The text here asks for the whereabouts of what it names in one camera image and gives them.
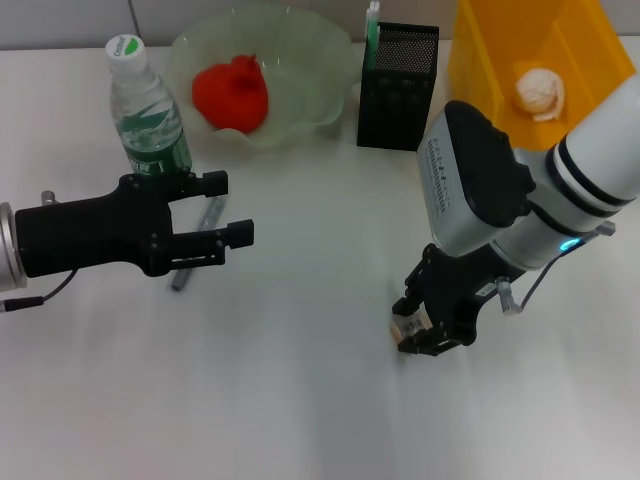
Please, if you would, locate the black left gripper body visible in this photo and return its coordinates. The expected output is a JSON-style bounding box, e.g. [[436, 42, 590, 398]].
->
[[14, 173, 174, 279]]

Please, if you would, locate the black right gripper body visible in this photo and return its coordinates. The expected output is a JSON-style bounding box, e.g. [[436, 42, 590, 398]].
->
[[405, 244, 521, 344]]

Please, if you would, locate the beige eraser with barcode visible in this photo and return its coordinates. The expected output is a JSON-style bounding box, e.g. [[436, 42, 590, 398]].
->
[[389, 309, 431, 354]]

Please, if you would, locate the grey marker pen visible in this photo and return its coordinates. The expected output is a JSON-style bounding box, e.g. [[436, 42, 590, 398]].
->
[[169, 197, 226, 293]]

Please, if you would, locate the red-orange fruit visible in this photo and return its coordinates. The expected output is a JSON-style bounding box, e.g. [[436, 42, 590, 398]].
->
[[192, 53, 270, 135]]

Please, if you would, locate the clear green-label water bottle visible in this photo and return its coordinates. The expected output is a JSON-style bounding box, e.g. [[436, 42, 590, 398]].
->
[[104, 33, 194, 177]]

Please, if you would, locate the white paper ball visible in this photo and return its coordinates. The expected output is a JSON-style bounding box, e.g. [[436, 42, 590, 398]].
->
[[514, 68, 566, 124]]

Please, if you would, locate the green utility knife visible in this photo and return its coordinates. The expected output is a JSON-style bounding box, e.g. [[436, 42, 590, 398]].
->
[[363, 2, 382, 71]]

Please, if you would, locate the translucent green fruit bowl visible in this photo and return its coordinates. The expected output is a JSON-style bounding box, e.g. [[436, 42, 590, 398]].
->
[[166, 4, 351, 151]]

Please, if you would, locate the black mesh pen holder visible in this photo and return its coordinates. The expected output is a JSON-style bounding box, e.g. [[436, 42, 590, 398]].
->
[[356, 21, 440, 151]]

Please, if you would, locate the yellow plastic bin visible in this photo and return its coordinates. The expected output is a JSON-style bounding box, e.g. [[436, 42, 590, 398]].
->
[[446, 0, 640, 154]]

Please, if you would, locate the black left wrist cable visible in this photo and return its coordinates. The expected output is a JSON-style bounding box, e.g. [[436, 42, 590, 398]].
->
[[0, 269, 77, 314]]

